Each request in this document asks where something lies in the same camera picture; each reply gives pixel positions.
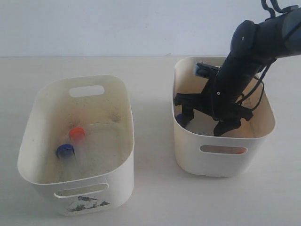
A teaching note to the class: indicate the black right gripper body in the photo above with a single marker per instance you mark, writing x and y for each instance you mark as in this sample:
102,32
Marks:
218,99

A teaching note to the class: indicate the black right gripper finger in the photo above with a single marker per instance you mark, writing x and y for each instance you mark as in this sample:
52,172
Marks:
188,112
225,126

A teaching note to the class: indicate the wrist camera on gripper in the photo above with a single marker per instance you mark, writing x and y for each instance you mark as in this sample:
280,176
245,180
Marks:
204,70

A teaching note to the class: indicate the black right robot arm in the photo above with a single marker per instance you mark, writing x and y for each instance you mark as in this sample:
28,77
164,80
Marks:
253,49

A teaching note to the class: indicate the blue-capped tube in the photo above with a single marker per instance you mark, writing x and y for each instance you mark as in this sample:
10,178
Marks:
182,120
69,166

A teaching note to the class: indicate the white plastic bin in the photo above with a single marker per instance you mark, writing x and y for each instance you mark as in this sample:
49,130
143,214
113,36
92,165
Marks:
100,105
196,148

